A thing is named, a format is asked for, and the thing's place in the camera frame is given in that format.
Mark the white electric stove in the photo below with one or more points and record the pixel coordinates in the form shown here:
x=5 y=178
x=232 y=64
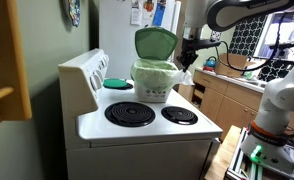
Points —
x=140 y=150

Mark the wooden wall cabinet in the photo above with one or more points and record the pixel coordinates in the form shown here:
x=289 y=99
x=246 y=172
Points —
x=10 y=60

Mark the paper with red picture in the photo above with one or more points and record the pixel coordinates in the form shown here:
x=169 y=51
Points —
x=148 y=8

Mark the tall black white patterned curtain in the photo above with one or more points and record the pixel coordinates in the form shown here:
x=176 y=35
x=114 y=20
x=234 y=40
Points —
x=248 y=36

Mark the white stove knob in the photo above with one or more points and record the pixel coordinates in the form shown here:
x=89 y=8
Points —
x=107 y=59
x=101 y=75
x=104 y=63
x=95 y=82

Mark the black burner under green lid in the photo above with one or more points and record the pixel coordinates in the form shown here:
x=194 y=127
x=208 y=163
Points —
x=129 y=86

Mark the blue paper sheet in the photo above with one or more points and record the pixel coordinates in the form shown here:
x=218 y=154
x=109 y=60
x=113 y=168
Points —
x=159 y=15

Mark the blue kettle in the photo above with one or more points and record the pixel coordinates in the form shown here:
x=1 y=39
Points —
x=211 y=62

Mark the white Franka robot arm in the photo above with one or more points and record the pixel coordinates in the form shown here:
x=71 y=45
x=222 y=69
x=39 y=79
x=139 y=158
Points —
x=280 y=96

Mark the large black coil burner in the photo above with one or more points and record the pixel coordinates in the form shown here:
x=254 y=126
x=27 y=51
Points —
x=129 y=114

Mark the white paper note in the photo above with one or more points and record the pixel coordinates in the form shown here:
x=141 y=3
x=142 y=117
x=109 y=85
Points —
x=136 y=15

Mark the colourful wall decoration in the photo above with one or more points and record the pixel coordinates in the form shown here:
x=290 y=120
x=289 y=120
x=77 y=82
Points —
x=74 y=11

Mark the brown cardboard box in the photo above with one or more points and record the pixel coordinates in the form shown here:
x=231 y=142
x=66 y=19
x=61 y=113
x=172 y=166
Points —
x=237 y=61

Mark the wooden kitchen counter cabinets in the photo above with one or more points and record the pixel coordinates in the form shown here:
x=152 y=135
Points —
x=230 y=103

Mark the black white patterned wall tag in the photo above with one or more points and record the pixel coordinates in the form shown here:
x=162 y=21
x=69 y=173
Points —
x=215 y=35

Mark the dark green round lid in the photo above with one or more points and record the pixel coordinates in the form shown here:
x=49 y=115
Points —
x=114 y=83

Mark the green bin lid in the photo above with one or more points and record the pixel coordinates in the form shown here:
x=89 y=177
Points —
x=155 y=43

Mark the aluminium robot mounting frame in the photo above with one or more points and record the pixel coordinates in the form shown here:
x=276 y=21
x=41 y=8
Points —
x=242 y=166

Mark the pale green bin liner bag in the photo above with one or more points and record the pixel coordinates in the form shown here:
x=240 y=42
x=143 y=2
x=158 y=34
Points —
x=153 y=75

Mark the red item under kettle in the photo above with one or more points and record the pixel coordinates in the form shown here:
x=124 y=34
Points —
x=209 y=69

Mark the small black coil burner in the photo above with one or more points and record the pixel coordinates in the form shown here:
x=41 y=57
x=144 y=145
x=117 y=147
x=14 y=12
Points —
x=179 y=115

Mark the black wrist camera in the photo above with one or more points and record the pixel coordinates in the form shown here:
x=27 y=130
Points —
x=209 y=43

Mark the black camera on stand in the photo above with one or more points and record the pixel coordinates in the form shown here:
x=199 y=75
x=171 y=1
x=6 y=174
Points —
x=282 y=46

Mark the tan wooden board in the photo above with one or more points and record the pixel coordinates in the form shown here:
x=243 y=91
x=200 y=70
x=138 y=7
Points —
x=186 y=92

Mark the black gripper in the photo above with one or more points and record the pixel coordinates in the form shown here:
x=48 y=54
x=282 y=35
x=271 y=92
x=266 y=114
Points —
x=191 y=46

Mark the white paper towel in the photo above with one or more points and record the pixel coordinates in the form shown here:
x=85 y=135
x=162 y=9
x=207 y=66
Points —
x=187 y=78

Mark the short black white patterned curtain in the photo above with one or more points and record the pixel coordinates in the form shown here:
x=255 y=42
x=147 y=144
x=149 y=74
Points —
x=275 y=71

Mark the wooden table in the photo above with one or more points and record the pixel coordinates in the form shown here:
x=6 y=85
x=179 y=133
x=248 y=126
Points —
x=225 y=153

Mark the white refrigerator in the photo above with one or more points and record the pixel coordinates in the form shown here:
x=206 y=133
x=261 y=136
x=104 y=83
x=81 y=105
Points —
x=118 y=43

